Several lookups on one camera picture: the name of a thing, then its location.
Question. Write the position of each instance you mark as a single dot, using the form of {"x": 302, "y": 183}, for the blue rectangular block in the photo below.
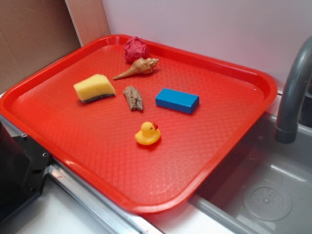
{"x": 177, "y": 100}

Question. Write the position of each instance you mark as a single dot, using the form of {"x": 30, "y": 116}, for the grey toy faucet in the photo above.
{"x": 296, "y": 103}

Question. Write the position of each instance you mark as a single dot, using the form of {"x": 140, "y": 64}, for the small driftwood piece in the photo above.
{"x": 134, "y": 98}

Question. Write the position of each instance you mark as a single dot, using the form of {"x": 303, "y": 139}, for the red plastic tray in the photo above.
{"x": 96, "y": 140}

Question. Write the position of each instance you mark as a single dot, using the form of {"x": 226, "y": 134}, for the yellow sponge with grey base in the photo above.
{"x": 93, "y": 88}

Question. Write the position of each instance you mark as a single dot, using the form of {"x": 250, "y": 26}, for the brown cardboard panel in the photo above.
{"x": 36, "y": 33}

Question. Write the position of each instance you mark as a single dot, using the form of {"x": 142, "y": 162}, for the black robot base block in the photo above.
{"x": 23, "y": 168}

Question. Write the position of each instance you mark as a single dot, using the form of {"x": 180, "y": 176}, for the crumpled red paper ball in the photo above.
{"x": 135, "y": 48}

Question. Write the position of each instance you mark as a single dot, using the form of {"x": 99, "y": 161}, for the grey plastic sink basin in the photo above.
{"x": 261, "y": 187}

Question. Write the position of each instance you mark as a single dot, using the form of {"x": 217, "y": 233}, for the yellow rubber duck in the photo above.
{"x": 148, "y": 134}

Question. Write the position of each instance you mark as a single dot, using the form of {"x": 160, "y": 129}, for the tan spiral seashell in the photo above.
{"x": 139, "y": 67}

